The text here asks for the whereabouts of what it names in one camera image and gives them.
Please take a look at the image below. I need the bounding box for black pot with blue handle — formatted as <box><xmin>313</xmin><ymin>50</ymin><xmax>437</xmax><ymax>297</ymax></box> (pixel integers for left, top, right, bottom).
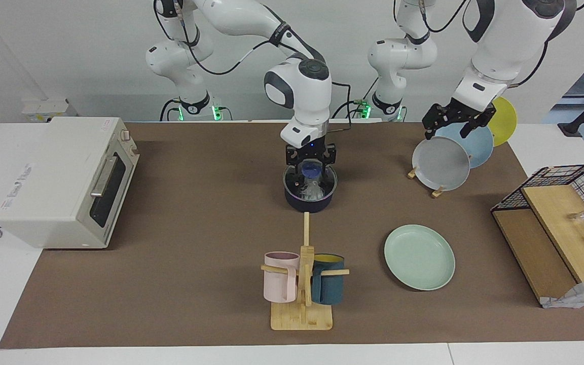
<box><xmin>283</xmin><ymin>163</ymin><xmax>338</xmax><ymax>212</ymax></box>

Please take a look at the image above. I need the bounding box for pink mug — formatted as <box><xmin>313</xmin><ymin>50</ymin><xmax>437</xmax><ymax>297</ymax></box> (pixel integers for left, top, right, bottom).
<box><xmin>264</xmin><ymin>252</ymin><xmax>300</xmax><ymax>303</ymax></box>

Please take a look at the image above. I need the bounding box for beige toaster oven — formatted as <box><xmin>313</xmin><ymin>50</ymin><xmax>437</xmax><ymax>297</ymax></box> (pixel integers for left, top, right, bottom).
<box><xmin>0</xmin><ymin>118</ymin><xmax>139</xmax><ymax>249</ymax></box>

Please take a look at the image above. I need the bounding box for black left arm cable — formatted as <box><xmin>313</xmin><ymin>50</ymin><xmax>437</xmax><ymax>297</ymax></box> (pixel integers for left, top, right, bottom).
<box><xmin>393</xmin><ymin>0</ymin><xmax>584</xmax><ymax>89</ymax></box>

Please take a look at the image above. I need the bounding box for wooden plate rack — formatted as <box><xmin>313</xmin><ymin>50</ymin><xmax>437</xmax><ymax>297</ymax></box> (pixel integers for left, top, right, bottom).
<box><xmin>408</xmin><ymin>167</ymin><xmax>445</xmax><ymax>198</ymax></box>

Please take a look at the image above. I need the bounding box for pale green plate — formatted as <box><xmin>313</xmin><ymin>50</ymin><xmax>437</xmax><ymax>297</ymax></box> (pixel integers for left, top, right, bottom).
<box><xmin>384</xmin><ymin>225</ymin><xmax>456</xmax><ymax>291</ymax></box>

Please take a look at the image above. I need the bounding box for dark teal mug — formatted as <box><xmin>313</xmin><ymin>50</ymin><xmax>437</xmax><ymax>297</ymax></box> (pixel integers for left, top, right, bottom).
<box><xmin>311</xmin><ymin>254</ymin><xmax>346</xmax><ymax>305</ymax></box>

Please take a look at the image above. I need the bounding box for wooden shelf with wire basket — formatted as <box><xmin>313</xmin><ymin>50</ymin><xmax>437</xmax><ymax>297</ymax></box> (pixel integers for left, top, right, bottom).
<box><xmin>491</xmin><ymin>164</ymin><xmax>584</xmax><ymax>309</ymax></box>

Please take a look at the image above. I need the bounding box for white vermicelli bundle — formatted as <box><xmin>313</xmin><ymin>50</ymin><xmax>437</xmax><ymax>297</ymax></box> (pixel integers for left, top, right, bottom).
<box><xmin>300</xmin><ymin>180</ymin><xmax>326</xmax><ymax>201</ymax></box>

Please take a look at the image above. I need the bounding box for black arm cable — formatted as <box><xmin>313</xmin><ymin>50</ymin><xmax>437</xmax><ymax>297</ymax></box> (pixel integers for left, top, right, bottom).
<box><xmin>153</xmin><ymin>0</ymin><xmax>353</xmax><ymax>132</ymax></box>
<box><xmin>393</xmin><ymin>0</ymin><xmax>584</xmax><ymax>89</ymax></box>

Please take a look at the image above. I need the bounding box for wooden mug tree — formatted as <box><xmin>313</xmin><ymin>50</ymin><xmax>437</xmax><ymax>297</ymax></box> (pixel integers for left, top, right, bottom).
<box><xmin>261</xmin><ymin>212</ymin><xmax>349</xmax><ymax>331</ymax></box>

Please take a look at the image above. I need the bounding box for brown table mat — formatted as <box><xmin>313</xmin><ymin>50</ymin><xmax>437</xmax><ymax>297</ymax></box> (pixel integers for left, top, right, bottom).
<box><xmin>0</xmin><ymin>122</ymin><xmax>584</xmax><ymax>349</ymax></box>

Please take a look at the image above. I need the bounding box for grey plate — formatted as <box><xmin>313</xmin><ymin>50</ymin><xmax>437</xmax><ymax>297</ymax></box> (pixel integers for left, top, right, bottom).
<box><xmin>412</xmin><ymin>136</ymin><xmax>471</xmax><ymax>192</ymax></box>

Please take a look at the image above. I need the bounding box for yellow plate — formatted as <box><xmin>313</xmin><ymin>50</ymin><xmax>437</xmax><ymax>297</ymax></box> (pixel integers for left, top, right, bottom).
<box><xmin>489</xmin><ymin>96</ymin><xmax>518</xmax><ymax>148</ymax></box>

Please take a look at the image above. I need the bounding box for light blue plate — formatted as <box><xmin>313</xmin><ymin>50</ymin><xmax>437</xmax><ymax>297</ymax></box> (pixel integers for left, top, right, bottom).
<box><xmin>434</xmin><ymin>123</ymin><xmax>494</xmax><ymax>169</ymax></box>

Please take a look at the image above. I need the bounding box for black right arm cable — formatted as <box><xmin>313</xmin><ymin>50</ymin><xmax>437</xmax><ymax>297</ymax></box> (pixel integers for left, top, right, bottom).
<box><xmin>153</xmin><ymin>0</ymin><xmax>353</xmax><ymax>132</ymax></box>

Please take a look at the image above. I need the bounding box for glass lid with blue knob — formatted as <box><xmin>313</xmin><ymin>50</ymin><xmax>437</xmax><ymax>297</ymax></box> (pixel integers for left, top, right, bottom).
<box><xmin>284</xmin><ymin>160</ymin><xmax>337</xmax><ymax>201</ymax></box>

